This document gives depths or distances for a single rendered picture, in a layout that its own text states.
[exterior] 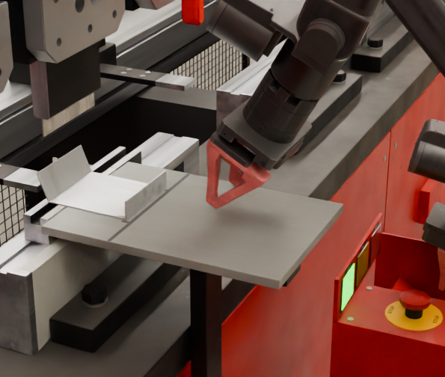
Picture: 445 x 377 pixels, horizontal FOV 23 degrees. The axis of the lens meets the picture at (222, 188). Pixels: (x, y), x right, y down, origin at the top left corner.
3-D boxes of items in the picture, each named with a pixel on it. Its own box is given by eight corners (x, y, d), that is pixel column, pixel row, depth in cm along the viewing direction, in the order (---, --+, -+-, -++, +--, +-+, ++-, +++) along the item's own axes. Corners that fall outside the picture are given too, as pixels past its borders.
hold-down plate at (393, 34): (380, 73, 191) (381, 57, 190) (351, 69, 193) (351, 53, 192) (425, 28, 216) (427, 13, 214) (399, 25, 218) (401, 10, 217)
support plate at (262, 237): (279, 289, 101) (279, 280, 101) (41, 234, 111) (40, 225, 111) (343, 212, 116) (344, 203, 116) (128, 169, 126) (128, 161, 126)
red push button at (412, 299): (425, 330, 135) (427, 305, 133) (393, 324, 136) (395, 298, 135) (432, 315, 138) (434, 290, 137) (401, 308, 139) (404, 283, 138)
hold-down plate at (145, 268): (94, 354, 112) (93, 330, 111) (49, 342, 114) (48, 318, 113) (218, 232, 137) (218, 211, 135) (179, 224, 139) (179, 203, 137)
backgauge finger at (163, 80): (170, 109, 145) (169, 74, 143) (7, 81, 155) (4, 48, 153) (209, 81, 155) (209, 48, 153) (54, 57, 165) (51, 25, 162)
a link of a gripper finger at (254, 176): (175, 193, 108) (217, 123, 103) (206, 166, 114) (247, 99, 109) (229, 235, 107) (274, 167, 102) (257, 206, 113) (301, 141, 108)
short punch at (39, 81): (51, 138, 111) (45, 49, 107) (34, 135, 112) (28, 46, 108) (102, 106, 119) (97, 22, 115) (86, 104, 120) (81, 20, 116)
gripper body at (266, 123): (212, 135, 103) (247, 75, 99) (254, 101, 112) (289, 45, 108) (265, 176, 103) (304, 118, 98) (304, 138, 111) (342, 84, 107)
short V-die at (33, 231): (48, 244, 114) (47, 219, 112) (25, 239, 115) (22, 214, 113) (141, 173, 130) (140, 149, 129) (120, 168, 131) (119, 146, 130)
